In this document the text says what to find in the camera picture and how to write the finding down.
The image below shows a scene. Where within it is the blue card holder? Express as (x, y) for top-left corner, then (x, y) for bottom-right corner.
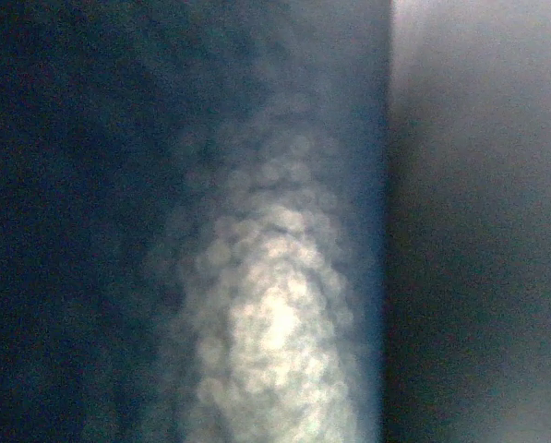
(0, 1), (391, 442)

